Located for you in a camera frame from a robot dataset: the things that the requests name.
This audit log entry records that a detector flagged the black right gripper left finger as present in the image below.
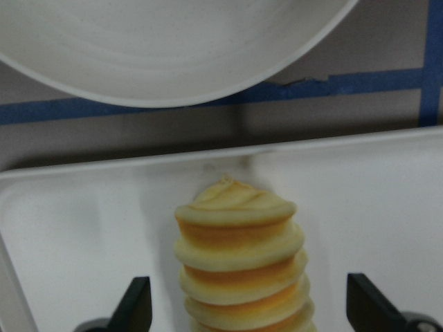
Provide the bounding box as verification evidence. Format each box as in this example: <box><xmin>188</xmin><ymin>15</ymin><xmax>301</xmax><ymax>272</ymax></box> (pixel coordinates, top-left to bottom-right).
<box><xmin>107</xmin><ymin>277</ymin><xmax>152</xmax><ymax>332</ymax></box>

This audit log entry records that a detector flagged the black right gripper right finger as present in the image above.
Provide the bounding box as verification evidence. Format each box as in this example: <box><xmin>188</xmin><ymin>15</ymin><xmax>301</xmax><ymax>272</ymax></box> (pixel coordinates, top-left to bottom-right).
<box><xmin>346</xmin><ymin>273</ymin><xmax>415</xmax><ymax>332</ymax></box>

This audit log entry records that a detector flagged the white plate with lemon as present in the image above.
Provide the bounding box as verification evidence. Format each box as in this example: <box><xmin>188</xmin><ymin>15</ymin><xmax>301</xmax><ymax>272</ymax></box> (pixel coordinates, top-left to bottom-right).
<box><xmin>1</xmin><ymin>1</ymin><xmax>355</xmax><ymax>108</ymax></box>

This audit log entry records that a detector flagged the white rectangular tray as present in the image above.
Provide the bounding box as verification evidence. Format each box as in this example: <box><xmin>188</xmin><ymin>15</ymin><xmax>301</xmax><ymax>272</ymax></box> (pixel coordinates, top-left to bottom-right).
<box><xmin>1</xmin><ymin>127</ymin><xmax>442</xmax><ymax>331</ymax></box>

